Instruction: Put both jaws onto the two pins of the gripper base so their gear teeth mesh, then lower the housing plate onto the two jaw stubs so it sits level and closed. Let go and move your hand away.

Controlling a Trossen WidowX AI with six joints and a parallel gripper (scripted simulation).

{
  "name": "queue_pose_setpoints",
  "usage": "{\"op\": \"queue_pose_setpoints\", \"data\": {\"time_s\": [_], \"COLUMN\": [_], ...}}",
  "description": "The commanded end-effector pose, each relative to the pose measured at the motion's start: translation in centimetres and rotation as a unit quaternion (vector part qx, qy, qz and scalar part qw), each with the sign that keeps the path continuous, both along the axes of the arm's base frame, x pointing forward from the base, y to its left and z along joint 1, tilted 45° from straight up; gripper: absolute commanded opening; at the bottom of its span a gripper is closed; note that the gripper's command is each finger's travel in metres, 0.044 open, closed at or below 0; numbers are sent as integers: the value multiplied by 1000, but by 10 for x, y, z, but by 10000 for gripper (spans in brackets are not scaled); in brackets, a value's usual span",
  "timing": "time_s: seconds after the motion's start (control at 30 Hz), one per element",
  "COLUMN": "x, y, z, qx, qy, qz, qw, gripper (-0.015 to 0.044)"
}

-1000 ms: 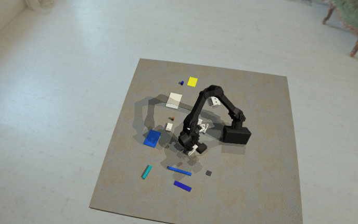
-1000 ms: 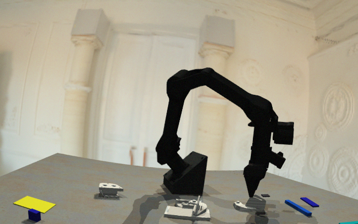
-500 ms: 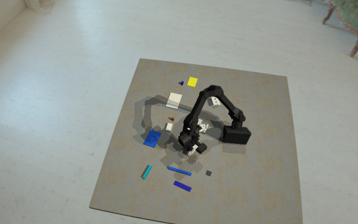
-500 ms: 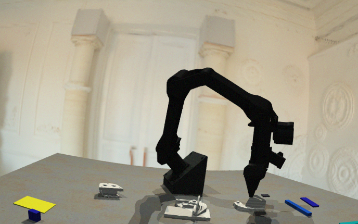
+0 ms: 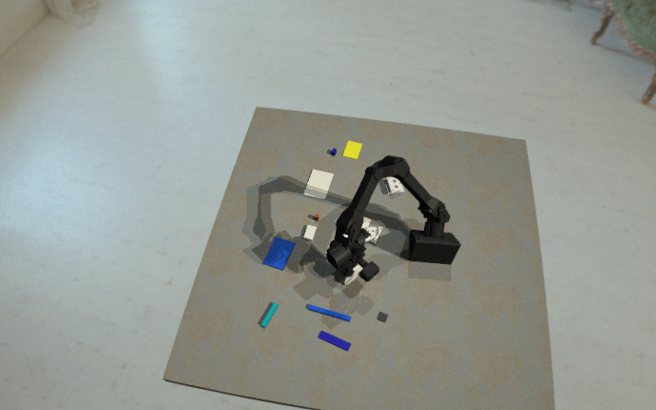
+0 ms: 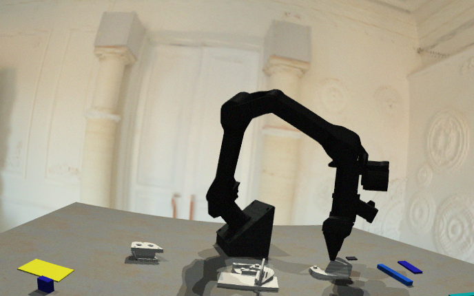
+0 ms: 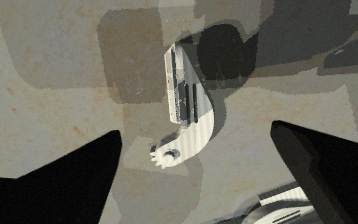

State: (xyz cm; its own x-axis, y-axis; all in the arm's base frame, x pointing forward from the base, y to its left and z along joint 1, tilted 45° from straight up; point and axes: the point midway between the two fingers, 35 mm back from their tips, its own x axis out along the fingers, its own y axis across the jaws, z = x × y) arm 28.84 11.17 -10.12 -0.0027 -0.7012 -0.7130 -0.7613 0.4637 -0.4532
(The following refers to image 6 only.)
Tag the yellow flat plate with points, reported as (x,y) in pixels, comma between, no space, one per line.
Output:
(52,271)

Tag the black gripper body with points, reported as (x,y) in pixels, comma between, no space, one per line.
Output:
(339,220)

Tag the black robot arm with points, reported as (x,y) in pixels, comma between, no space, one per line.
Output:
(342,145)

